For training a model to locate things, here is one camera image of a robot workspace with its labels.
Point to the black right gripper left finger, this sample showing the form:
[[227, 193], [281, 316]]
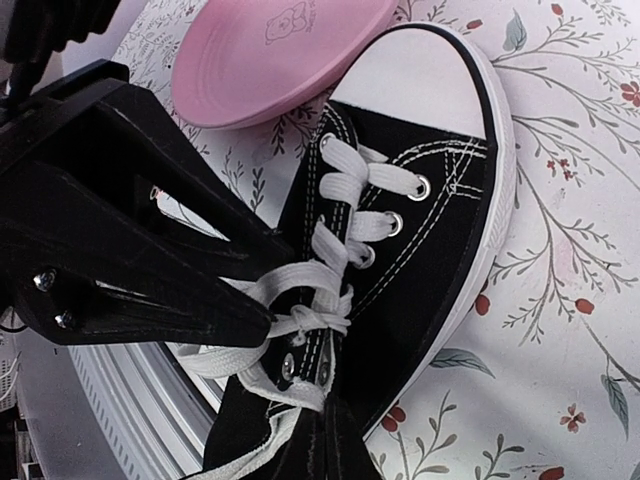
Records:
[[303, 456]]

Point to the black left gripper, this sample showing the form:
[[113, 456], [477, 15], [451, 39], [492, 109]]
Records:
[[117, 140]]

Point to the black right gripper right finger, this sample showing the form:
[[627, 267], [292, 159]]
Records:
[[346, 456]]

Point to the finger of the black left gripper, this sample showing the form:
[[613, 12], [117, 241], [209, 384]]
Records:
[[81, 264]]

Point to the black white canvas sneaker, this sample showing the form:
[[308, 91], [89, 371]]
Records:
[[396, 214]]

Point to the pink plastic plate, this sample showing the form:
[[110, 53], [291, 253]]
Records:
[[242, 63]]

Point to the floral patterned table mat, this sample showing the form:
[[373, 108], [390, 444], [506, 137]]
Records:
[[541, 380]]

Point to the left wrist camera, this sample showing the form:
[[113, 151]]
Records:
[[33, 29]]

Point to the aluminium front rail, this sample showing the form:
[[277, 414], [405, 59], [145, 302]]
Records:
[[113, 412]]

